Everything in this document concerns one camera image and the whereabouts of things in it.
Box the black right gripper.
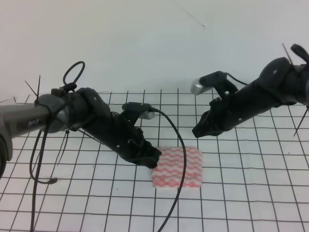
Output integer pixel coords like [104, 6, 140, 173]
[192, 83, 280, 138]

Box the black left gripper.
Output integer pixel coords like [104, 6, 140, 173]
[83, 112, 162, 169]

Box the pink wavy striped towel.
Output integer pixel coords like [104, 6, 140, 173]
[152, 147, 202, 188]

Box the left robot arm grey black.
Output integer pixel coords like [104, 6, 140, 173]
[0, 81, 161, 173]

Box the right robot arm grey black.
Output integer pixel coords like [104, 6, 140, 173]
[191, 44, 309, 138]

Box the white black grid tablecloth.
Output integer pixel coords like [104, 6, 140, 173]
[0, 83, 309, 232]

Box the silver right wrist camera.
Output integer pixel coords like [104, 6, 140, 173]
[190, 71, 238, 100]

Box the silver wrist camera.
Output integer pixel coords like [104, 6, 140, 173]
[121, 102, 155, 126]
[190, 71, 238, 100]

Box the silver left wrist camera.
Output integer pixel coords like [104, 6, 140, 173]
[121, 102, 155, 126]

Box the black right camera cable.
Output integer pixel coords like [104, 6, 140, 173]
[225, 72, 248, 86]

